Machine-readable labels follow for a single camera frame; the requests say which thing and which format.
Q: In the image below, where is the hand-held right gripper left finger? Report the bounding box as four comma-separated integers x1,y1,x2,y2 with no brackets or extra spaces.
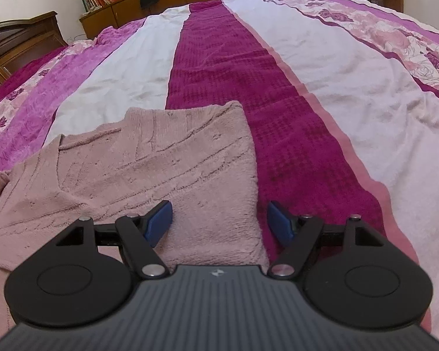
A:
55,200,173,280

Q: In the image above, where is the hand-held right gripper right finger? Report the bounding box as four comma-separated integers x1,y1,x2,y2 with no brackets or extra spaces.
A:
267,201,385,279

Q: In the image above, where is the pink knitted sweater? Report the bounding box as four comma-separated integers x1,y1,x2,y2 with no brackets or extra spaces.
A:
0,100,269,340

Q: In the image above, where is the magenta and white striped bedspread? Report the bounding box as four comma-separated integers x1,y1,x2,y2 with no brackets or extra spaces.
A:
0,0,439,344

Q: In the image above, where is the dark wooden headboard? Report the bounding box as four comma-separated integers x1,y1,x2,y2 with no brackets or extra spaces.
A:
0,11,68,96

